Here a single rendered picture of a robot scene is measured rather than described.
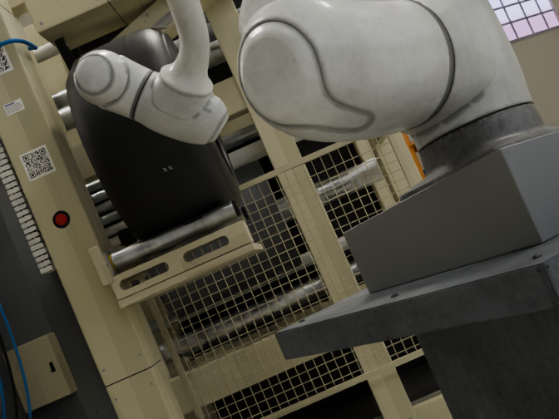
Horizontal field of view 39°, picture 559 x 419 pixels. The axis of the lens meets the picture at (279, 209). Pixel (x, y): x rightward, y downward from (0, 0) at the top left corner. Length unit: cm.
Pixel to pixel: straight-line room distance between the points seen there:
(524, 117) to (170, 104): 71
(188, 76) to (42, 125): 77
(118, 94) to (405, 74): 75
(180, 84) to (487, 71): 66
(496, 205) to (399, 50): 19
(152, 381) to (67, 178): 57
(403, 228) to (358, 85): 22
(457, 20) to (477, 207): 23
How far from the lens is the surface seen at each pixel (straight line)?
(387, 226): 98
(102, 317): 210
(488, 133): 96
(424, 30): 89
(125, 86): 149
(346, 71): 79
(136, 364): 209
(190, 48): 145
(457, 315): 78
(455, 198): 88
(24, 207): 216
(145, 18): 257
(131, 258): 199
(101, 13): 252
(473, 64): 95
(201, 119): 148
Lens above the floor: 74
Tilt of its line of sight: 3 degrees up
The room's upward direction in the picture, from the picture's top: 24 degrees counter-clockwise
